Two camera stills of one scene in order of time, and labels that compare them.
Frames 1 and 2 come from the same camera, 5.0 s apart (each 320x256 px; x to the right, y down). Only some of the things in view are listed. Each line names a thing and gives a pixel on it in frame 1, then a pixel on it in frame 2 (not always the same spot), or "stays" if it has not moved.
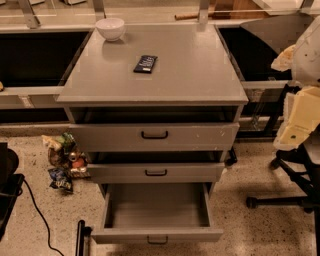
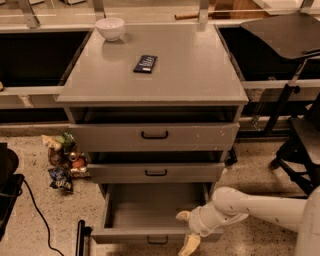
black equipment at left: [10, 184] stays
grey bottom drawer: [157, 213] stays
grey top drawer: [156, 138] stays
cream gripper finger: [283, 61] → [192, 241]
